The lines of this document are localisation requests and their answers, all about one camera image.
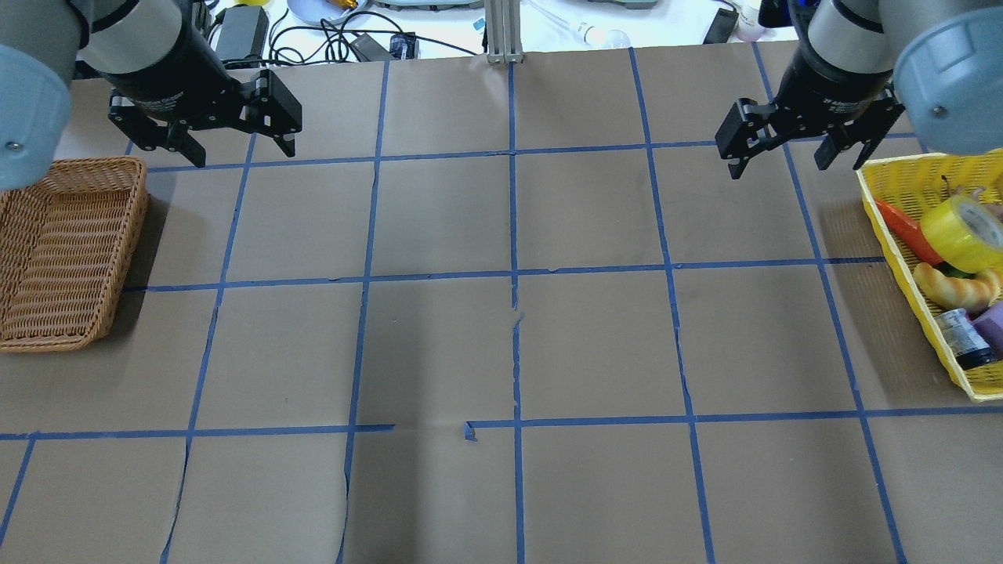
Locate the blue plate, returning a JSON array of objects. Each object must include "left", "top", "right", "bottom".
[{"left": 286, "top": 0, "right": 371, "bottom": 26}]

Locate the aluminium frame post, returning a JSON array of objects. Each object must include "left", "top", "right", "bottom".
[{"left": 483, "top": 0, "right": 524, "bottom": 65}]

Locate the purple foam block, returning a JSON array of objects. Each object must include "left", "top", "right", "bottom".
[{"left": 972, "top": 301, "right": 1003, "bottom": 358}]

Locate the toy croissant bread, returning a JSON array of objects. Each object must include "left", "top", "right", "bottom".
[{"left": 912, "top": 262, "right": 1001, "bottom": 315}]

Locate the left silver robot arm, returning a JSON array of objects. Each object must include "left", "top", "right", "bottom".
[{"left": 1, "top": 1, "right": 303, "bottom": 190}]

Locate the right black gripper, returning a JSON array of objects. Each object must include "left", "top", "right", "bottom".
[{"left": 714, "top": 1, "right": 906, "bottom": 181}]

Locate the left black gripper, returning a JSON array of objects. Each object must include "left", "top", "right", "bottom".
[{"left": 103, "top": 1, "right": 303, "bottom": 168}]

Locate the yellow tape roll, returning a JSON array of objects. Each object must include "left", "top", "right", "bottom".
[{"left": 920, "top": 195, "right": 1002, "bottom": 274}]

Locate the brown wicker basket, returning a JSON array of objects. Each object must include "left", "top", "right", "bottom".
[{"left": 1, "top": 156, "right": 148, "bottom": 353}]

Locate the black power adapter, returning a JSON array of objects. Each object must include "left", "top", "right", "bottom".
[{"left": 214, "top": 5, "right": 269, "bottom": 69}]

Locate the orange toy carrot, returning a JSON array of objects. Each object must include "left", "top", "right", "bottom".
[{"left": 874, "top": 199, "right": 945, "bottom": 266}]

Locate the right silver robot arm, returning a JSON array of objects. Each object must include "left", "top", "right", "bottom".
[{"left": 714, "top": 1, "right": 1002, "bottom": 179}]

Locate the brass cylinder tool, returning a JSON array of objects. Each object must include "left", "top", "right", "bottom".
[{"left": 328, "top": 0, "right": 360, "bottom": 11}]

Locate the yellow plastic basket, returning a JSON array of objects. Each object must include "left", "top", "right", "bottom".
[{"left": 856, "top": 150, "right": 1002, "bottom": 403}]

